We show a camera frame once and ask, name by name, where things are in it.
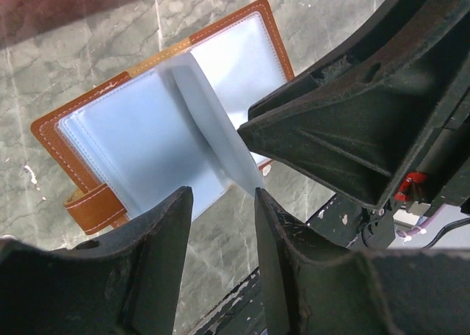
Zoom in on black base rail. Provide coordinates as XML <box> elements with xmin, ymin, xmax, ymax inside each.
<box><xmin>190</xmin><ymin>193</ymin><xmax>368</xmax><ymax>335</ymax></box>

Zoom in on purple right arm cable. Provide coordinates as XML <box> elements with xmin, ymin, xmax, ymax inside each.
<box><xmin>394</xmin><ymin>206</ymin><xmax>447</xmax><ymax>246</ymax></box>

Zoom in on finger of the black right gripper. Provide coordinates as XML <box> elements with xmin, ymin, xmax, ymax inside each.
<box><xmin>248</xmin><ymin>0</ymin><xmax>469</xmax><ymax>120</ymax></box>

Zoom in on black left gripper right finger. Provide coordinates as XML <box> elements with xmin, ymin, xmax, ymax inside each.
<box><xmin>254</xmin><ymin>188</ymin><xmax>469</xmax><ymax>334</ymax></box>

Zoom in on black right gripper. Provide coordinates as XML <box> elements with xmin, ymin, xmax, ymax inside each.
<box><xmin>239</xmin><ymin>55</ymin><xmax>469</xmax><ymax>216</ymax></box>

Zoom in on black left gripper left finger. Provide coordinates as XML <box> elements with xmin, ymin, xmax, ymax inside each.
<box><xmin>1</xmin><ymin>187</ymin><xmax>193</xmax><ymax>334</ymax></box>

